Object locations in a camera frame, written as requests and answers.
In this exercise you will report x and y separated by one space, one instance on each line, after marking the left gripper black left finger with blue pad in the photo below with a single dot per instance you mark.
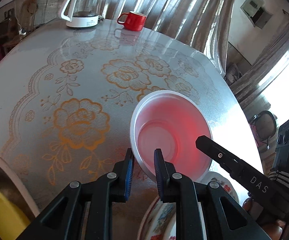
84 211

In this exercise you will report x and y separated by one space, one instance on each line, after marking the grey sheer curtain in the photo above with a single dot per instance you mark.
202 24

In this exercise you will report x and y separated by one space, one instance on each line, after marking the round wicker chair back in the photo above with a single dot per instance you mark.
263 127

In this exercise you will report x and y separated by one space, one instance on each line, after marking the wall electrical box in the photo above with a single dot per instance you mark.
256 13

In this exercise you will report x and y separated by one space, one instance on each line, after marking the large steel bowl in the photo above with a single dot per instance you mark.
15 191

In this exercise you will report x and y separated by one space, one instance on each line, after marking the grey side curtain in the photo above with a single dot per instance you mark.
271 62

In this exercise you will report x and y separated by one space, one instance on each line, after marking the white floral plate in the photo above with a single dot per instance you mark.
159 221

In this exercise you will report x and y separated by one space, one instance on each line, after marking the wooden chair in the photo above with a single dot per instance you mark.
26 23

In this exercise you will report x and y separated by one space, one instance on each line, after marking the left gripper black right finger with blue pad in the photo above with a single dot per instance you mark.
203 211

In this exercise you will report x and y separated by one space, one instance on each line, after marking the yellow plastic bowl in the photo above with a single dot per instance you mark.
12 220

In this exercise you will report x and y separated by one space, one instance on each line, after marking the white plate red pattern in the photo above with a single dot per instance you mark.
225 183

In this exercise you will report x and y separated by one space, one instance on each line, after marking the red plastic bowl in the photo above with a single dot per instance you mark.
172 122

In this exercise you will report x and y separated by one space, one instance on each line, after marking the red mug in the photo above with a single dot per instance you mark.
134 21

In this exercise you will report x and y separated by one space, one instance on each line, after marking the white glass electric kettle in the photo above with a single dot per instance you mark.
80 13

